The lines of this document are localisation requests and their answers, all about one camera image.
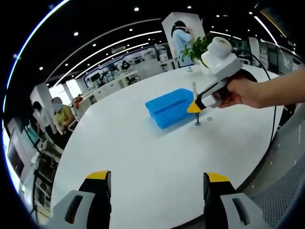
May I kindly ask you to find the person's right forearm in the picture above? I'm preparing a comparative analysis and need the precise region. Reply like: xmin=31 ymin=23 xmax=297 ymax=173
xmin=256 ymin=68 xmax=305 ymax=110

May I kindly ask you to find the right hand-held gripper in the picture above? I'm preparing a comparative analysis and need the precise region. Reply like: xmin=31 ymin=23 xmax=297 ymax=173
xmin=187 ymin=37 xmax=244 ymax=114

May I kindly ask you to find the white pillar with figure print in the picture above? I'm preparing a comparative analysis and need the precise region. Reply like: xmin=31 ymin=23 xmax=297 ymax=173
xmin=161 ymin=11 xmax=206 ymax=70

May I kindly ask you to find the dark computer monitor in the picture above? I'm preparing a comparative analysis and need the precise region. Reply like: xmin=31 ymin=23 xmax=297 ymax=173
xmin=6 ymin=133 xmax=27 ymax=178

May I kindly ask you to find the blue container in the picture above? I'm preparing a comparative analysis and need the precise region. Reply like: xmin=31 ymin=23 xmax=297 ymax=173
xmin=145 ymin=87 xmax=199 ymax=130

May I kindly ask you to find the white office counter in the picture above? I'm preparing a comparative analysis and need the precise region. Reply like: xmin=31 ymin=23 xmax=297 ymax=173
xmin=81 ymin=69 xmax=142 ymax=105

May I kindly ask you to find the white round table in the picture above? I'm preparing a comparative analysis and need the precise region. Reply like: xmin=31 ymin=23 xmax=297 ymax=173
xmin=51 ymin=63 xmax=286 ymax=227

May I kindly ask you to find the grey mesh chair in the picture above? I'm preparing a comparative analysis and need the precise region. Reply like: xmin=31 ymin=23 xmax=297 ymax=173
xmin=237 ymin=118 xmax=305 ymax=229

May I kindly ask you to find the green potted plant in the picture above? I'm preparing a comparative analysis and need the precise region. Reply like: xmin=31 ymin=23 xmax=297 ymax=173
xmin=180 ymin=32 xmax=216 ymax=64

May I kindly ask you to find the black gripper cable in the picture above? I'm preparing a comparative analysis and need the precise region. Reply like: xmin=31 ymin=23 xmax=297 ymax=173
xmin=232 ymin=47 xmax=277 ymax=145

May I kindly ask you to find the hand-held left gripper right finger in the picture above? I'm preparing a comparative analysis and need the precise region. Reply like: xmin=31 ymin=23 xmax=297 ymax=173
xmin=203 ymin=171 xmax=259 ymax=229

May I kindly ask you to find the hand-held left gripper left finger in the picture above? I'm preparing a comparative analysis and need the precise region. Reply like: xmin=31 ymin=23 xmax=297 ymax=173
xmin=46 ymin=170 xmax=112 ymax=229

